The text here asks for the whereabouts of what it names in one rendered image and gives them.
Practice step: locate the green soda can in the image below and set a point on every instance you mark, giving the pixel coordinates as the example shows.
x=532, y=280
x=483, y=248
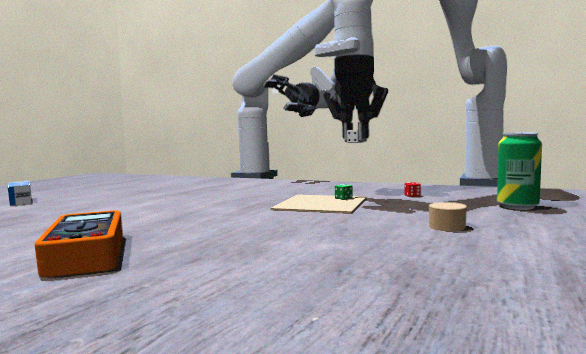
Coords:
x=519, y=171

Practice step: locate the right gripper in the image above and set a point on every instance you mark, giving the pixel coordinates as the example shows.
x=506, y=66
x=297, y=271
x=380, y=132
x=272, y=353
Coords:
x=294, y=94

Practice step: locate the tan short cylinder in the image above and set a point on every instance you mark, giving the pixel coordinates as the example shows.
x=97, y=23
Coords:
x=447, y=216

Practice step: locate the green die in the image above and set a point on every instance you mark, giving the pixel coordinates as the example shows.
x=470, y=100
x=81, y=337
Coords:
x=343, y=191

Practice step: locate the beige flat mat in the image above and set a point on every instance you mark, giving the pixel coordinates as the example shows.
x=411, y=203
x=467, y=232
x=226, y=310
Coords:
x=320, y=203

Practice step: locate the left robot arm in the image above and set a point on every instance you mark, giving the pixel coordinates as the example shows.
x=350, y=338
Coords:
x=484, y=112

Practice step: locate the red die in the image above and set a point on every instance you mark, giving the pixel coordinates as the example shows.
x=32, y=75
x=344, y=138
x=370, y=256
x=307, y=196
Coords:
x=413, y=189

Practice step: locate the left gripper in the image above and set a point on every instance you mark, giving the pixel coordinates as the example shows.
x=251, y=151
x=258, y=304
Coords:
x=354, y=84

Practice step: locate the white die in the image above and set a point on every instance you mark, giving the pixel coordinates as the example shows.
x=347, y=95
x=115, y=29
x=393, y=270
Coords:
x=352, y=136

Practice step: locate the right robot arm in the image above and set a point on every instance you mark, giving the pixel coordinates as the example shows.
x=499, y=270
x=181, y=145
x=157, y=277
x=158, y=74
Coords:
x=248, y=81

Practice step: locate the orange digital multimeter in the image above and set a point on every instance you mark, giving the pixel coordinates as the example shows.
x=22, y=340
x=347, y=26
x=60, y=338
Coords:
x=66, y=250

